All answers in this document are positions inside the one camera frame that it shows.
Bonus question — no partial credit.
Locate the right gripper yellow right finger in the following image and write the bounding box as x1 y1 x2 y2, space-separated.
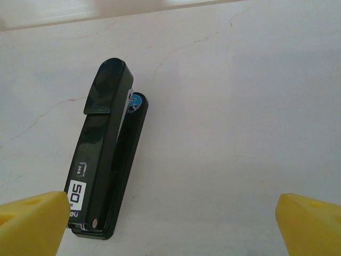
275 194 341 256

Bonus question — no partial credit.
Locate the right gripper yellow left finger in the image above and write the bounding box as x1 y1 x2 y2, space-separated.
0 190 70 256

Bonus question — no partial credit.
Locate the silver grey tool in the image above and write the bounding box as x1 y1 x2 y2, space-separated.
63 57 149 241

